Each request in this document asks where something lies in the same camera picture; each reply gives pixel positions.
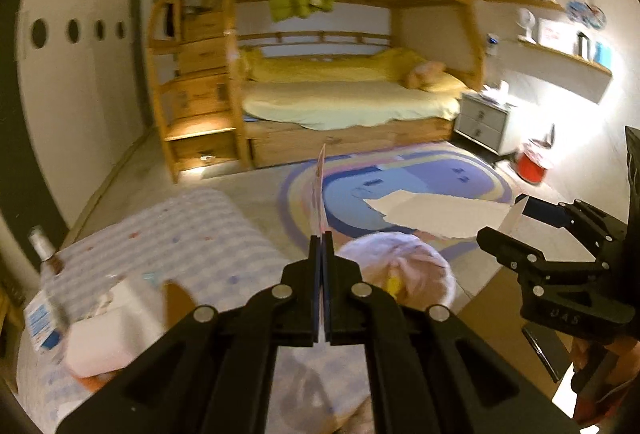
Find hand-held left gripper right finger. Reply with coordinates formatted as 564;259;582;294
322;232;585;434

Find printed paper sheet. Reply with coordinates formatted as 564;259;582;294
307;143;331;239

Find checkered tablecloth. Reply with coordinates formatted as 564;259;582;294
17;188;321;434

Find white nightstand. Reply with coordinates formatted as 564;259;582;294
457;91;511;153

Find white packet blue label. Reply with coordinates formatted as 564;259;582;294
24;293;68;352

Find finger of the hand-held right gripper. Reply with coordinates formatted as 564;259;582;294
522;196;626;265
476;228;598;287

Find person's right hand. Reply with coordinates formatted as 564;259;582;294
570;336;640;421

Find red bucket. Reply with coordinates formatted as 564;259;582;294
516;139;553;185

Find clear glass bottle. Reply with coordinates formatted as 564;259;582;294
27;226;71;340

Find papers on nightstand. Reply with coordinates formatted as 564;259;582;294
477;81;511;107

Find pale yellow bed sheet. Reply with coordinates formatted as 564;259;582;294
241;81;461;131

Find wooden wall shelf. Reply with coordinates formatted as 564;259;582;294
477;0;566;12
517;36;613;77

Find oval striped rug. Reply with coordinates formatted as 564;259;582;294
279;141;516;259

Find yellow duvet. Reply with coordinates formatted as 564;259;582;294
240;48;468;94

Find white framed card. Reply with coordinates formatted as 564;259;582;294
537;18;576;52

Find wooden bunk bed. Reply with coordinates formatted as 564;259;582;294
222;0;486;169

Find white box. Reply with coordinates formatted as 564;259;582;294
65;279;168;377

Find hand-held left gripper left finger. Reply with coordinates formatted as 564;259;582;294
55;235;321;434

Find wooden stair drawer unit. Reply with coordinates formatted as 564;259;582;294
147;0;246;182

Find blue wall decorations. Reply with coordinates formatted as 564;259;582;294
567;1;607;28

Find white wardrobe round holes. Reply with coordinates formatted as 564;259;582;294
17;0;151;235

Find small white fan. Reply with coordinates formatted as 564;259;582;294
515;10;536;43

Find torn cardboard piece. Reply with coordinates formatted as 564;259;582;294
362;190;531;241

